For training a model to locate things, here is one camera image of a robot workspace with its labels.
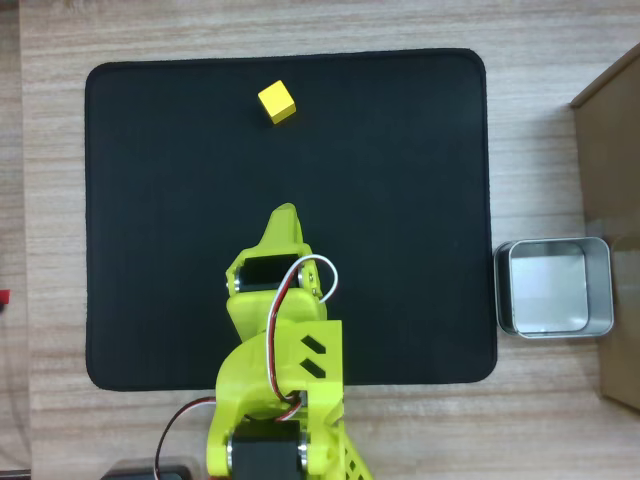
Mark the yellow cube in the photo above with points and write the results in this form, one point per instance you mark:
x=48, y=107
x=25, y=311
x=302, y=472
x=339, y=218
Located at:
x=276, y=101

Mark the lime green robot arm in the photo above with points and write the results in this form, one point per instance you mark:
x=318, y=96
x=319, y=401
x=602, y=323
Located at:
x=260, y=370

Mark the square metal tin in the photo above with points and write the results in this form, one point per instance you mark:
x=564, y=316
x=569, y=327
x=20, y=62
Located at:
x=547, y=295

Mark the black rectangular mat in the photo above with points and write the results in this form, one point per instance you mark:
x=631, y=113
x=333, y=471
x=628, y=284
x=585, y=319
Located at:
x=150, y=225

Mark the black plastic device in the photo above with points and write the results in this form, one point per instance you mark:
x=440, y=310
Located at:
x=150, y=471

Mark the small red object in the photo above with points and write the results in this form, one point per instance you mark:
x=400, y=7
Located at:
x=4, y=299

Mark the brown cardboard box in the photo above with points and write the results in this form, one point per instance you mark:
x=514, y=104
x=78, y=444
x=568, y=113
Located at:
x=612, y=200

